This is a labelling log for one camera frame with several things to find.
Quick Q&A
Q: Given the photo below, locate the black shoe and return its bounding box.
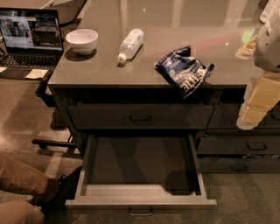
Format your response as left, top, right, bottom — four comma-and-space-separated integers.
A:
31, 167, 81, 211

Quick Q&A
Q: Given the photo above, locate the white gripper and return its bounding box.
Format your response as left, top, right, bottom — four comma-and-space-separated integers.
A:
235, 20, 280, 130

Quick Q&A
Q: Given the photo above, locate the open black laptop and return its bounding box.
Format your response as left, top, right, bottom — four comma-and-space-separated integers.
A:
0, 8, 64, 80

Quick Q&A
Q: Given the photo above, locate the black chair base leg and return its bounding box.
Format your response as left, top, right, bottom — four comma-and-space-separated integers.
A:
31, 139, 76, 149

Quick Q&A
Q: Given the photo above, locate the clear plastic water bottle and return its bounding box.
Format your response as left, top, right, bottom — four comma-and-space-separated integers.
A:
117, 28, 144, 63

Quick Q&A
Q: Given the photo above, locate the tan trouser leg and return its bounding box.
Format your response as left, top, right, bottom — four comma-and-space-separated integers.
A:
0, 154, 60, 202
0, 200, 45, 224

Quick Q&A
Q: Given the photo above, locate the white sticky note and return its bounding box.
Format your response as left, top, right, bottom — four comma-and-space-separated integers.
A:
25, 69, 47, 80

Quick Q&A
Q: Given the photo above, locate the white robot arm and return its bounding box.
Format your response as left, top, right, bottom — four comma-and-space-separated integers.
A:
235, 0, 280, 130

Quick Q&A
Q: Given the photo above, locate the blue chip bag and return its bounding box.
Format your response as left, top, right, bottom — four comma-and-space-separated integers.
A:
154, 46, 214, 99

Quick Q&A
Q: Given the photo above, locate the dark drawer cabinet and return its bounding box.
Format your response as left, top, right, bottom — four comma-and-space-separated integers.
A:
47, 0, 280, 210

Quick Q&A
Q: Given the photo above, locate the white ceramic bowl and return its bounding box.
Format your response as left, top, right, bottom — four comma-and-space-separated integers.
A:
66, 29, 98, 55

